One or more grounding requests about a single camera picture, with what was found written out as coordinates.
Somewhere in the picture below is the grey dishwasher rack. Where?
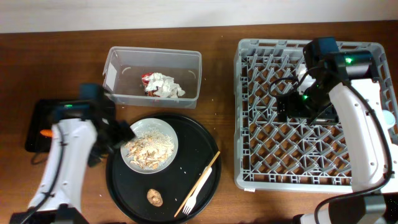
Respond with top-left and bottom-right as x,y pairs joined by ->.
234,39 -> 397,194

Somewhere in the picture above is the brown mushroom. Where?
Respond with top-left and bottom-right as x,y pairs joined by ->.
147,189 -> 163,207

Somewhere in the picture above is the light blue cup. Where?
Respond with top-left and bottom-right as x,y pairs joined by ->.
381,110 -> 396,130

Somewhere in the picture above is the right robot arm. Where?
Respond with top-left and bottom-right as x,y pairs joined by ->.
276,37 -> 397,223

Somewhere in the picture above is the grey plate with food scraps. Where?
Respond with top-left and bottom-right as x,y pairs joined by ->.
121,118 -> 178,174

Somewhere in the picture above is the white tissue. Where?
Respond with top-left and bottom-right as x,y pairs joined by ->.
155,73 -> 176,98

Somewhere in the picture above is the wooden chopstick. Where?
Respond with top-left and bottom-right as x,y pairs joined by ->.
174,151 -> 220,218

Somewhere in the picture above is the white plastic fork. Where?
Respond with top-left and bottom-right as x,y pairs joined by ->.
183,167 -> 212,215

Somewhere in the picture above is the orange carrot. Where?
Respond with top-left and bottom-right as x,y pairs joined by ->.
40,129 -> 53,138

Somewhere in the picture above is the black round tray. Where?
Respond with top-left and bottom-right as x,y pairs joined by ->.
106,113 -> 221,223

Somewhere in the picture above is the clear plastic bin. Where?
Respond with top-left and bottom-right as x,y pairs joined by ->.
103,47 -> 202,109

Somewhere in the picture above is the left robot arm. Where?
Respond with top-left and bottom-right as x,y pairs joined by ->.
9,83 -> 135,223

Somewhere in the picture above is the black rectangular tray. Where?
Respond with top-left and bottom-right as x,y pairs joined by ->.
25,99 -> 62,152

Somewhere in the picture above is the white napkin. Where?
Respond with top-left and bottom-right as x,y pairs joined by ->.
164,83 -> 185,98

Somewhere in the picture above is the red snack wrapper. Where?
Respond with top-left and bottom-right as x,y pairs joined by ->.
141,73 -> 159,97

